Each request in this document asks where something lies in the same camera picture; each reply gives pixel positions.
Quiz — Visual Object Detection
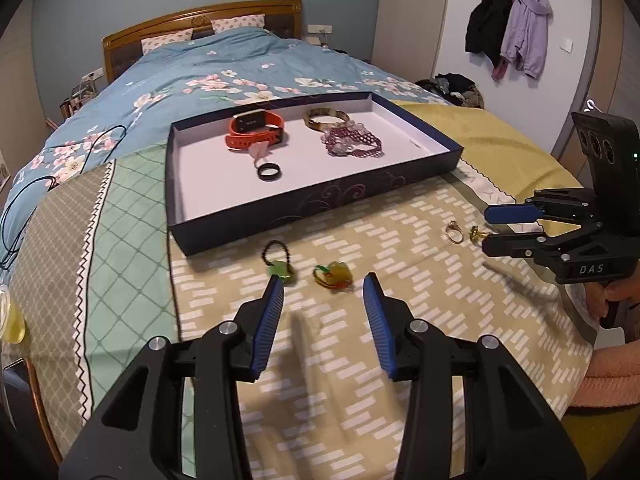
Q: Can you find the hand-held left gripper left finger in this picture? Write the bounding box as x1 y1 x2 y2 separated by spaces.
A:
59 274 286 480

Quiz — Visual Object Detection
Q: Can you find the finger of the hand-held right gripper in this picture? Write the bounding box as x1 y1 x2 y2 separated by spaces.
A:
484 189 601 226
482 220 606 261

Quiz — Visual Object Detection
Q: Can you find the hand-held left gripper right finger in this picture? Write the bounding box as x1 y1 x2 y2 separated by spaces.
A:
362 272 587 480

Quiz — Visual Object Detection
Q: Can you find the green jade pendant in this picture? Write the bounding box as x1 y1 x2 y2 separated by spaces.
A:
261 241 296 288

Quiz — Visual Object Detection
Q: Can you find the amber pendant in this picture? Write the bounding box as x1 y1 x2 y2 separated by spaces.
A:
312 261 353 291

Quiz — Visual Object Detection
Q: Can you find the black ring with pink tag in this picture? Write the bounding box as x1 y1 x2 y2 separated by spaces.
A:
247 142 282 182

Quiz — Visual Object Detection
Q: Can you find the dark blue cardboard box tray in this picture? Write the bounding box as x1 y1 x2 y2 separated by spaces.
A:
165 91 464 257

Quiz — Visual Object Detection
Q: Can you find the purple bead bracelet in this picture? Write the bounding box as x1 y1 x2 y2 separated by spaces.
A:
320 127 385 158

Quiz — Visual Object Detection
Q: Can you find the pale crystal bead bracelet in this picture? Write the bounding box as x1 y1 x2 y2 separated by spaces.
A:
327 119 373 136

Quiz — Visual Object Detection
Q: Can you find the orange smartwatch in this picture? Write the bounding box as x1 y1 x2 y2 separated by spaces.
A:
225 108 287 151

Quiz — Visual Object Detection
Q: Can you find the amber bangle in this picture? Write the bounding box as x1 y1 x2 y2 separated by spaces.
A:
303 107 351 133

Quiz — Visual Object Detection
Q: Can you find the person's right hand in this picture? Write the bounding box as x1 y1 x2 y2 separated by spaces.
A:
586 265 640 346

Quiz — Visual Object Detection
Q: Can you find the pile of dark clothes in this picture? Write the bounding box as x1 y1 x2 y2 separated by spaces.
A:
415 72 485 108

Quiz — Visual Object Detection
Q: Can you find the wooden door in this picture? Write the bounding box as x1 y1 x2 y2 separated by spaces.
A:
550 0 640 171

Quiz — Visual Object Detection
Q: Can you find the purple jacket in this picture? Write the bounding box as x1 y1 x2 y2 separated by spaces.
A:
492 0 553 81

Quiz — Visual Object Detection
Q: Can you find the black jacket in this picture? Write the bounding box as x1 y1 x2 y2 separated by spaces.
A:
465 0 516 68

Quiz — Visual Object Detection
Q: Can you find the beige wardrobe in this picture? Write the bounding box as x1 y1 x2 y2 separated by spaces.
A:
372 0 453 78

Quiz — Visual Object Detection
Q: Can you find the cup of yellow liquid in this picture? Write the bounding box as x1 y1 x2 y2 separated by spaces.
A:
0 285 26 346

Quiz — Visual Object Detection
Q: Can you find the bed with floral duvet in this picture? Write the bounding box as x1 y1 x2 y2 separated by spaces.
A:
0 27 451 281

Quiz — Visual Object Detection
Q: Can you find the smartphone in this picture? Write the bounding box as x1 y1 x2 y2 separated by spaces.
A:
2 357 63 466

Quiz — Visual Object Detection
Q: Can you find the group of cosmetics bottles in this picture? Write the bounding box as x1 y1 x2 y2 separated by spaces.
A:
45 72 106 128

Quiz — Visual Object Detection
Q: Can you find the spotted white pillow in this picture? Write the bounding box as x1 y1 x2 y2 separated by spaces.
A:
141 29 194 56
211 12 266 35

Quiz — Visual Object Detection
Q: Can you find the wooden bed headboard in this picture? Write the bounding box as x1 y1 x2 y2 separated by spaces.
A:
102 0 303 86

